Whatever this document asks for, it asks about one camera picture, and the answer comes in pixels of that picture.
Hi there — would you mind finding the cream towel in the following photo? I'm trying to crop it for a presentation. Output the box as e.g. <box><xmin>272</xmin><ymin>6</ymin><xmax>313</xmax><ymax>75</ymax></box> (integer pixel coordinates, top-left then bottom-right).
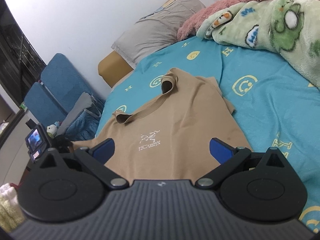
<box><xmin>0</xmin><ymin>183</ymin><xmax>25</xmax><ymax>232</ymax></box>

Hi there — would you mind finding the blue patterned bed sheet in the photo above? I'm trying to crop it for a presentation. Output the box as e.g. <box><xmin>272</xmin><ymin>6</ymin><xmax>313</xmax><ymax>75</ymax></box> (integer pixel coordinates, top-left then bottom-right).
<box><xmin>99</xmin><ymin>37</ymin><xmax>319</xmax><ymax>232</ymax></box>

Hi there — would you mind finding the grey pillow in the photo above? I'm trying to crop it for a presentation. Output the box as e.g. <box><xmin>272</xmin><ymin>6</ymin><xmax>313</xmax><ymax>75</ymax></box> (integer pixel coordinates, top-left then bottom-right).
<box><xmin>112</xmin><ymin>0</ymin><xmax>205</xmax><ymax>68</ymax></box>

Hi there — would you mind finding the blue covered chair far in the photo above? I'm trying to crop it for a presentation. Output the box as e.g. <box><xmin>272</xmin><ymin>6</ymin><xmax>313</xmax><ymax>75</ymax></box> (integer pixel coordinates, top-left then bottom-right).
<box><xmin>24</xmin><ymin>82</ymin><xmax>67</xmax><ymax>126</ymax></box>

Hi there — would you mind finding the green cartoon fleece blanket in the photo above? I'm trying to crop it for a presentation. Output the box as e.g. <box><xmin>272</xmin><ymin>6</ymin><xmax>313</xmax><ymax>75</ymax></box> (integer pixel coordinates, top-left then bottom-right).
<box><xmin>196</xmin><ymin>0</ymin><xmax>319</xmax><ymax>87</ymax></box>

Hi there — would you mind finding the grey cloth on chair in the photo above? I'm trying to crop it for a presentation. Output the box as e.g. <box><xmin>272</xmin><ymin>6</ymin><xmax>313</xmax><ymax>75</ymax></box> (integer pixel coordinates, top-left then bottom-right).
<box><xmin>56</xmin><ymin>92</ymin><xmax>95</xmax><ymax>135</ymax></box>

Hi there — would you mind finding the dark window grille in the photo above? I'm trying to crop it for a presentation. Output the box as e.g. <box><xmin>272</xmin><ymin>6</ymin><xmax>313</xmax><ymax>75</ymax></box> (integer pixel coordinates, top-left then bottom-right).
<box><xmin>1</xmin><ymin>0</ymin><xmax>46</xmax><ymax>106</ymax></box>

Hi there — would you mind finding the tan t-shirt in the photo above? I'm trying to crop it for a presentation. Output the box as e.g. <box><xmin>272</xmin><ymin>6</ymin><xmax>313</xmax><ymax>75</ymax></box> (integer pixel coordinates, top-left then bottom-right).
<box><xmin>73</xmin><ymin>68</ymin><xmax>249</xmax><ymax>181</ymax></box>

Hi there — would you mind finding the tan headboard cushion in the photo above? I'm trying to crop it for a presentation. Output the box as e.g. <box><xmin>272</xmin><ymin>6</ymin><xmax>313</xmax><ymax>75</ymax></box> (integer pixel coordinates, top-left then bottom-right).
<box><xmin>98</xmin><ymin>51</ymin><xmax>133</xmax><ymax>88</ymax></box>

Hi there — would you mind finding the blue covered chair near bed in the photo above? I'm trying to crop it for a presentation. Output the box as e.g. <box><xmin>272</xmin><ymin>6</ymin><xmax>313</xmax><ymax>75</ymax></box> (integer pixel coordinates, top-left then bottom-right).
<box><xmin>41</xmin><ymin>53</ymin><xmax>105</xmax><ymax>141</ymax></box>

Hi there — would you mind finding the small plush toy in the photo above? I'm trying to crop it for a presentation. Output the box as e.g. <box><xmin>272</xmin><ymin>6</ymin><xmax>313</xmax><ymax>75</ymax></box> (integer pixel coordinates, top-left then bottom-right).
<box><xmin>47</xmin><ymin>121</ymin><xmax>60</xmax><ymax>138</ymax></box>

